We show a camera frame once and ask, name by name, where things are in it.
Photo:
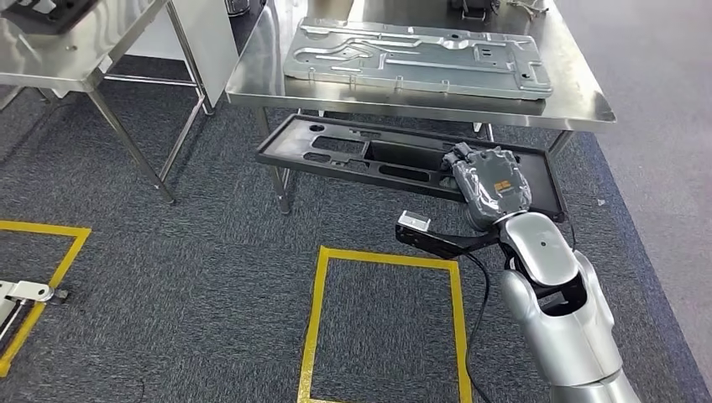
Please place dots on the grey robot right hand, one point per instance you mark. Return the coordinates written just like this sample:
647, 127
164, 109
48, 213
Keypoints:
492, 183

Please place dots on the white cabinet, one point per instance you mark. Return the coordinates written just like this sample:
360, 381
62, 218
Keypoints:
206, 44

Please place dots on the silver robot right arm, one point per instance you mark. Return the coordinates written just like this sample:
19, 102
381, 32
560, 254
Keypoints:
542, 244

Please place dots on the small black device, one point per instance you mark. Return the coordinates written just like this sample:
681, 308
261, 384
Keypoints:
473, 8

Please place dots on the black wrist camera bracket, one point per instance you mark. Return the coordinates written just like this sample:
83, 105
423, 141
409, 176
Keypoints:
439, 244

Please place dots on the black tray part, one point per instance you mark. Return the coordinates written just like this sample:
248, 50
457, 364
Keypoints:
50, 19

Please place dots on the stainless steel side table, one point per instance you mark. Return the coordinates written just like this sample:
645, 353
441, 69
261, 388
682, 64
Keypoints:
67, 61

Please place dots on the yellow floor tape square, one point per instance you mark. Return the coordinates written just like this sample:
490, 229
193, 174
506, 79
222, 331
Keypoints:
44, 228

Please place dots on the stainless steel workbench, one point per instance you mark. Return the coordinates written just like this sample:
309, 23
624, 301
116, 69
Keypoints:
573, 83

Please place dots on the white metal bracket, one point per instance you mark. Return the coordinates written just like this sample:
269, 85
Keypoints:
28, 290

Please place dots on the black plastic frame part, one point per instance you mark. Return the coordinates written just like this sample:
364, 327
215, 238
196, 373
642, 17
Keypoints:
300, 144

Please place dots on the grey stamped metal plate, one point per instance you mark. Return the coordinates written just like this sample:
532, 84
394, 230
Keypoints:
417, 61

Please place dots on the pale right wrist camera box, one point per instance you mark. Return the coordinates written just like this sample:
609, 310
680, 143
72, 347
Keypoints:
414, 221

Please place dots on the small metal bracket part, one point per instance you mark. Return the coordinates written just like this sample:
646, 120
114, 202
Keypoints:
528, 6

